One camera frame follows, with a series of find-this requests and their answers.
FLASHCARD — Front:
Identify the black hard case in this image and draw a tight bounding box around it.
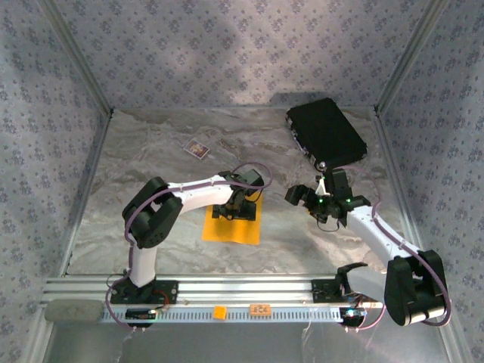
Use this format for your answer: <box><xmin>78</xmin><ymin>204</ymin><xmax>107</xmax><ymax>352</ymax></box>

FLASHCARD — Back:
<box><xmin>285</xmin><ymin>97</ymin><xmax>369</xmax><ymax>171</ymax></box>

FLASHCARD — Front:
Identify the small printed card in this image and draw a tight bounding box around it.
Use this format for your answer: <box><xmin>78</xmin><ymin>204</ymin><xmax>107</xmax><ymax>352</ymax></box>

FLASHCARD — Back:
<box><xmin>183</xmin><ymin>138</ymin><xmax>211</xmax><ymax>160</ymax></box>

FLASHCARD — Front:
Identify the small circuit board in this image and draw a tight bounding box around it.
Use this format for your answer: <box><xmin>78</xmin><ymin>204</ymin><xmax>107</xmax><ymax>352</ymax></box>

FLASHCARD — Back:
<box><xmin>339</xmin><ymin>306</ymin><xmax>368</xmax><ymax>321</ymax></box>
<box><xmin>126</xmin><ymin>308</ymin><xmax>158</xmax><ymax>321</ymax></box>

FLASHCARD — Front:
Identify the aluminium side rail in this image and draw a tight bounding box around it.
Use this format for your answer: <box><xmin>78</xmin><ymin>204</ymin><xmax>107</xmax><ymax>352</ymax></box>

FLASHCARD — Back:
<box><xmin>374</xmin><ymin>109</ymin><xmax>432</xmax><ymax>265</ymax></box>
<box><xmin>60</xmin><ymin>111</ymin><xmax>114</xmax><ymax>278</ymax></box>

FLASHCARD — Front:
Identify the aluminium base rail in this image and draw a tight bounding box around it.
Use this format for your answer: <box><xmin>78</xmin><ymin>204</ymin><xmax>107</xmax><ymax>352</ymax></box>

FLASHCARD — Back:
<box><xmin>42</xmin><ymin>275</ymin><xmax>389</xmax><ymax>308</ymax></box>

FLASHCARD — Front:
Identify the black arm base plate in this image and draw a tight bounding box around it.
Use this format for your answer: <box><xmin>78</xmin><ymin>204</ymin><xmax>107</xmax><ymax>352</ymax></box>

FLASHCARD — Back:
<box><xmin>109</xmin><ymin>279</ymin><xmax>179</xmax><ymax>306</ymax></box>
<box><xmin>311</xmin><ymin>278</ymin><xmax>352</xmax><ymax>303</ymax></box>

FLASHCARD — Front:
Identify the slotted metal cable duct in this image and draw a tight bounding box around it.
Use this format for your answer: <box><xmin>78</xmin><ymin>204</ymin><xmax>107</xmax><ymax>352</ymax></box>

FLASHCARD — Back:
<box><xmin>100</xmin><ymin>304</ymin><xmax>347</xmax><ymax>324</ymax></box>

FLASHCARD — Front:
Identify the purple cable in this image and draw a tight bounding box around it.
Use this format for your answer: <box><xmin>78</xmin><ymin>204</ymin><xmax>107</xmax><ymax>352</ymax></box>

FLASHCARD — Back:
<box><xmin>104</xmin><ymin>162</ymin><xmax>273</xmax><ymax>334</ymax></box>
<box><xmin>340</xmin><ymin>164</ymin><xmax>453</xmax><ymax>333</ymax></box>

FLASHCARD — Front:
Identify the aluminium frame post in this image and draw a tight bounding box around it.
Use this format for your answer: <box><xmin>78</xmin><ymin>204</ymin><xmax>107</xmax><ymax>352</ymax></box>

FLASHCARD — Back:
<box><xmin>376</xmin><ymin>0</ymin><xmax>454</xmax><ymax>116</ymax></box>
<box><xmin>37</xmin><ymin>0</ymin><xmax>115</xmax><ymax>117</ymax></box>

